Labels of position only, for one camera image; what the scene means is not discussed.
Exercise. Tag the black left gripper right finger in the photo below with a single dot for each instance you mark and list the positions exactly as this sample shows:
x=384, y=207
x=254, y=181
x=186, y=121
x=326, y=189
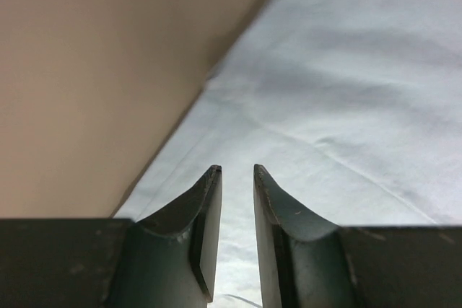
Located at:
x=300, y=258

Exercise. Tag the grey-blue t-shirt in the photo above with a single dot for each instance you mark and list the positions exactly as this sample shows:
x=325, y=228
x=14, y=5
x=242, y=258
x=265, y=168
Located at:
x=353, y=106

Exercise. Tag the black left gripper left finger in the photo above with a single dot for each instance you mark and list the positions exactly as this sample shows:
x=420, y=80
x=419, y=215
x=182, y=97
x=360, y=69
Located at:
x=169, y=258

